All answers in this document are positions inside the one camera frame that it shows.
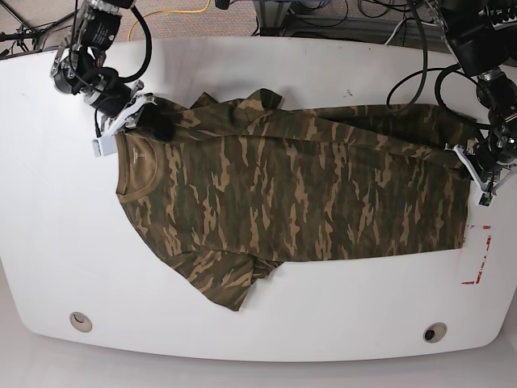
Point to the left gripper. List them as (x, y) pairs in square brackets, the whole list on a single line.
[(487, 162)]

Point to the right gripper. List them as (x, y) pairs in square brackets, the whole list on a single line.
[(110, 105)]

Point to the camouflage T-shirt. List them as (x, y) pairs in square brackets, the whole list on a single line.
[(225, 192)]

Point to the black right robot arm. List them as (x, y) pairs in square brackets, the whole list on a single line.
[(79, 65)]

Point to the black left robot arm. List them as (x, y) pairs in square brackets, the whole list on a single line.
[(479, 49)]

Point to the black tripod legs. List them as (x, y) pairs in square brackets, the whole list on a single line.
[(29, 38)]

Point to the red tape rectangle marking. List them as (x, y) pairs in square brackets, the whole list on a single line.
[(474, 254)]

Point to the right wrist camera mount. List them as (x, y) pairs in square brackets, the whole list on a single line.
[(107, 128)]

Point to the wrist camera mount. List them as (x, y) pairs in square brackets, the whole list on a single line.
[(107, 128), (485, 192)]

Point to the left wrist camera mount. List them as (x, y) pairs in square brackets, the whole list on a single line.
[(485, 192)]

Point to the aluminium frame post base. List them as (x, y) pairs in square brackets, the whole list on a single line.
[(270, 16)]

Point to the right table cable grommet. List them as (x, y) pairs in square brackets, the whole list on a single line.
[(435, 332)]

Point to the table cable grommet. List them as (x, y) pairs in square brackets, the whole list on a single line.
[(435, 332), (80, 322)]

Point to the left table cable grommet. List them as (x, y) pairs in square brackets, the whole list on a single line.
[(80, 322)]

